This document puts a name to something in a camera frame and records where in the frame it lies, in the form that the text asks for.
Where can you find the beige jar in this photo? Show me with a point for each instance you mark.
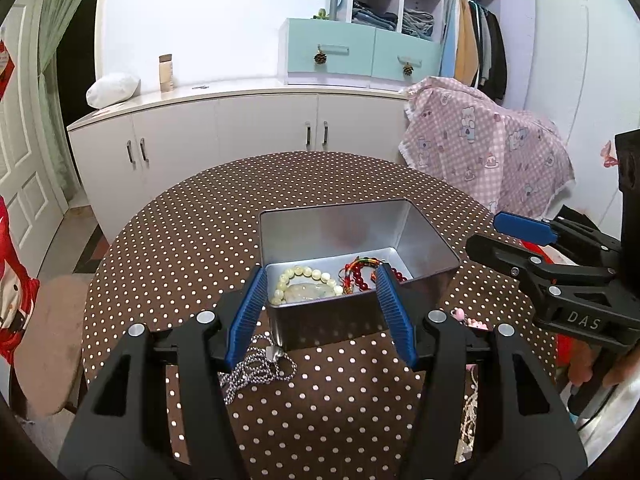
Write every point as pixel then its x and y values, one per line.
pixel 166 75

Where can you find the red diamond door decoration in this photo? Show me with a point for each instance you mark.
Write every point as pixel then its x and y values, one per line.
pixel 4 70

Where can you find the pale jade pendant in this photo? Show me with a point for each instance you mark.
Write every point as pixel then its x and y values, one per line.
pixel 306 292

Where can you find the red cloth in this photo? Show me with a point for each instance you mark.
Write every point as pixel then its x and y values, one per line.
pixel 564 355

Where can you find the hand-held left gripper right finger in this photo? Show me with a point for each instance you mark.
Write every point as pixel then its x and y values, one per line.
pixel 397 320

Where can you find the pinecone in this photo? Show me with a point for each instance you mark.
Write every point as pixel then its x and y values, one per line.
pixel 320 58
pixel 408 68

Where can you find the person's right hand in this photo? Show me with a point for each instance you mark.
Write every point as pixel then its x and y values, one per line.
pixel 580 367

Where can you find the white sideboard cabinet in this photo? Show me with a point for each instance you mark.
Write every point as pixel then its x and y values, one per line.
pixel 200 125

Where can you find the brown cushioned chair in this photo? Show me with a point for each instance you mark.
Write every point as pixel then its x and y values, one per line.
pixel 50 350

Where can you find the folded jeans stack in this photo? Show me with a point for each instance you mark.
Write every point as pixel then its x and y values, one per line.
pixel 372 17

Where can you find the pink wall sticker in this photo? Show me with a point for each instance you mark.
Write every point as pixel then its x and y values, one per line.
pixel 609 155

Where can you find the white panel door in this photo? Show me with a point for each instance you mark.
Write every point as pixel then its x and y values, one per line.
pixel 25 160

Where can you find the folded grey clothes stack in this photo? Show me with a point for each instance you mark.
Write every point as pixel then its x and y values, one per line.
pixel 417 22

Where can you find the grey metal box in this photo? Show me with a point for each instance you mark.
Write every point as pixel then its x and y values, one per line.
pixel 340 230

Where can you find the teal drawer unit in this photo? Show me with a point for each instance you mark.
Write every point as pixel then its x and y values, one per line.
pixel 300 55

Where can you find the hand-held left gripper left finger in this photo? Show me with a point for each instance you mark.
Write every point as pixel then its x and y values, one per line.
pixel 245 325

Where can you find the pink printed blanket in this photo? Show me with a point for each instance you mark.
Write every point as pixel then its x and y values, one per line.
pixel 475 135

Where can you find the black cloth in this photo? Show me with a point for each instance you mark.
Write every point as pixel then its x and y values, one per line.
pixel 575 212

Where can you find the row of hanging clothes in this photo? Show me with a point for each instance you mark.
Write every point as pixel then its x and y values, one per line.
pixel 470 45

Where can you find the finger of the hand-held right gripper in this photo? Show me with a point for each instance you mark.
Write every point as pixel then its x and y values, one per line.
pixel 505 255
pixel 522 227

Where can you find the small green plant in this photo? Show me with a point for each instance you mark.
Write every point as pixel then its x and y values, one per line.
pixel 322 14

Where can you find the green curtain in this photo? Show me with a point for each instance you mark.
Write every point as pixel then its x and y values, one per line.
pixel 55 60

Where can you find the brown polka-dot tablecloth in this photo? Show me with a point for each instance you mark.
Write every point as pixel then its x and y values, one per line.
pixel 200 240

